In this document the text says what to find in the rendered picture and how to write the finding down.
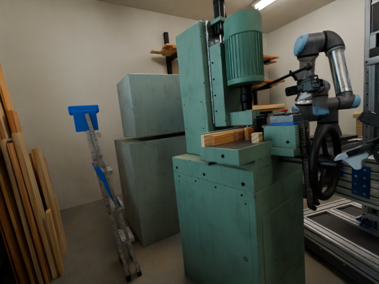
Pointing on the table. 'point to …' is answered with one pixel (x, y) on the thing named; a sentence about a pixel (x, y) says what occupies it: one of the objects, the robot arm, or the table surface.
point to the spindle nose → (246, 97)
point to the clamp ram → (259, 123)
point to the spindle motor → (243, 48)
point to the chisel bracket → (243, 118)
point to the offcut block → (256, 137)
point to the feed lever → (286, 76)
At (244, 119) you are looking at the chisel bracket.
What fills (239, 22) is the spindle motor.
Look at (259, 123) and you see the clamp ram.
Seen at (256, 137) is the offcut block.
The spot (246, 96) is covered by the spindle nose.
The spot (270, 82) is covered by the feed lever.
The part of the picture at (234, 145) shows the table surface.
